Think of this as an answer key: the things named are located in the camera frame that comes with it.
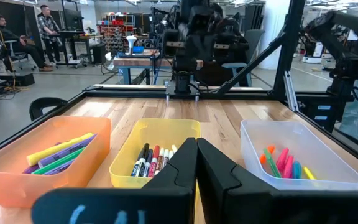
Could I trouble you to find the yellow plastic bin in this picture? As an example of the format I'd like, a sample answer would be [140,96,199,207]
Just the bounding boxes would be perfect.
[109,118,201,189]

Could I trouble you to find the shelf with red bins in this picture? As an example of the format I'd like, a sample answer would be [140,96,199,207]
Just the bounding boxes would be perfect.
[98,12,136,54]

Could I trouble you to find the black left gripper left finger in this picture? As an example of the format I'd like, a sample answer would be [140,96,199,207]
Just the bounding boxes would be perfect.
[142,138,198,190]

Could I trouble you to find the orange plastic bin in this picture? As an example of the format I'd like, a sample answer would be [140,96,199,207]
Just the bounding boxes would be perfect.
[0,115,112,208]

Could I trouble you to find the blue dry-erase marker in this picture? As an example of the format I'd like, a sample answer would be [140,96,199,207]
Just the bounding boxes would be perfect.
[130,161,141,177]

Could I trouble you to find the clear plastic bin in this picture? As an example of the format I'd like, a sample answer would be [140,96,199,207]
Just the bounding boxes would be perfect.
[239,119,358,191]

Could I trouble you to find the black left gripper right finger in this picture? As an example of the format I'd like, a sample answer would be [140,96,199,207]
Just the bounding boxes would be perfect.
[197,139,275,224]

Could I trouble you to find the thick purple highlighter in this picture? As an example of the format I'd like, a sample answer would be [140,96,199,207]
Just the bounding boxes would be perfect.
[44,158,76,176]
[38,134,98,169]
[22,164,40,175]

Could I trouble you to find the black low platform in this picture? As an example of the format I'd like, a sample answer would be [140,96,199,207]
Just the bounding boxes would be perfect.
[0,73,36,88]

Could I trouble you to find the black desk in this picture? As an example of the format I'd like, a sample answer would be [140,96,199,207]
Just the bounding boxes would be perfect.
[50,29,104,68]

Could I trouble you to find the blue-grey workbench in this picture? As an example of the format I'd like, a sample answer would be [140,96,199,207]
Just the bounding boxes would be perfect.
[112,49,204,86]

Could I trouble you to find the white mushroom-shaped lamp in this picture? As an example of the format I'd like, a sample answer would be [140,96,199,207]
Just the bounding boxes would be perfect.
[126,35,138,56]

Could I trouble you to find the black aluminium rig frame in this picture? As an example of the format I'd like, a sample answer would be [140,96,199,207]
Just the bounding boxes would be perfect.
[0,0,358,162]

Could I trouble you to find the thick yellow highlighter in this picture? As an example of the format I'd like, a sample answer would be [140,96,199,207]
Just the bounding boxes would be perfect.
[26,132,94,167]

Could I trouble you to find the thin green highlighter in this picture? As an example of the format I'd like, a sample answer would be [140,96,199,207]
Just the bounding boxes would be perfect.
[262,147,282,179]

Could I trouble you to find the thin orange highlighter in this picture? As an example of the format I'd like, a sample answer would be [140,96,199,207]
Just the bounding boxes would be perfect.
[259,144,276,165]

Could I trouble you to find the black cube box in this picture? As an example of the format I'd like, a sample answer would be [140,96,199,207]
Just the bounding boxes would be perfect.
[91,43,107,65]

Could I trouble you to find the thin yellow highlighter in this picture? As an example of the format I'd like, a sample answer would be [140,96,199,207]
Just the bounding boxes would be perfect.
[302,166,318,181]

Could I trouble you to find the brown dry-erase marker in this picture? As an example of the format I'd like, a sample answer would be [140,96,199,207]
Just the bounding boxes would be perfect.
[154,147,165,177]

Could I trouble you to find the black computer monitor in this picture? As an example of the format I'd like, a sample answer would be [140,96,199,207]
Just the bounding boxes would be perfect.
[62,8,85,32]

